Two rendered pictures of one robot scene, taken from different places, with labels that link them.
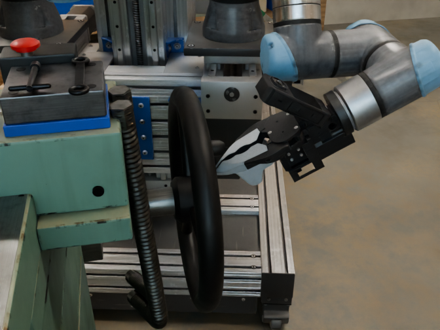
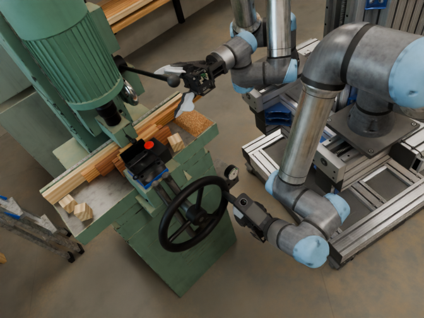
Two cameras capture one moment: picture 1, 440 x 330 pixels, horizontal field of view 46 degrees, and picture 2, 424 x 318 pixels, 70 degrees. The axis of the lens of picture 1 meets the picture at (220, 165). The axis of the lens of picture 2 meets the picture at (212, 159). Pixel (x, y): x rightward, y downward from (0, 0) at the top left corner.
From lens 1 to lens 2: 84 cm
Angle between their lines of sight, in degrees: 56
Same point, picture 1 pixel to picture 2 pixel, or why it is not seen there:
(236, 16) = (359, 118)
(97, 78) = (148, 173)
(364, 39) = (311, 210)
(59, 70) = (149, 160)
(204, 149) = (166, 214)
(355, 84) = (276, 228)
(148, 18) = not seen: hidden behind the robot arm
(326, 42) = (291, 197)
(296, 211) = not seen: outside the picture
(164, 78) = not seen: hidden behind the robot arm
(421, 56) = (300, 247)
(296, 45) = (276, 188)
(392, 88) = (283, 246)
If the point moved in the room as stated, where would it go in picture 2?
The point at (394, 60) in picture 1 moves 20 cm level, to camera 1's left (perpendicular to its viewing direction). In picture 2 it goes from (293, 236) to (246, 183)
